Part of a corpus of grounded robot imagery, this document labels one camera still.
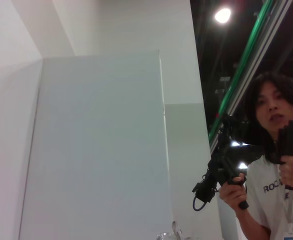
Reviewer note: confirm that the green and grey ceiling beam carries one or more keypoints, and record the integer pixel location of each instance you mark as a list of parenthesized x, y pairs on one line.
[(259, 32)]

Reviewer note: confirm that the clear transparent glasses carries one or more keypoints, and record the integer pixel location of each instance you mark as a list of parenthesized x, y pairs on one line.
[(176, 231)]

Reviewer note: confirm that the white partition panel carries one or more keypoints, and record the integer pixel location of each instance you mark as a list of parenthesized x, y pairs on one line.
[(99, 150)]

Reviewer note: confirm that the person's right hand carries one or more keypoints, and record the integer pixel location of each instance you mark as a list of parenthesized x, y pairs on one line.
[(232, 195)]

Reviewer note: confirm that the round ceiling lamp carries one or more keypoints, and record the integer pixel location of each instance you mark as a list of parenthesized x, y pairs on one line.
[(222, 15)]

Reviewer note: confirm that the person in white shirt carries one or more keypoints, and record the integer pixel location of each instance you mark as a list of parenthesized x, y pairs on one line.
[(266, 200)]

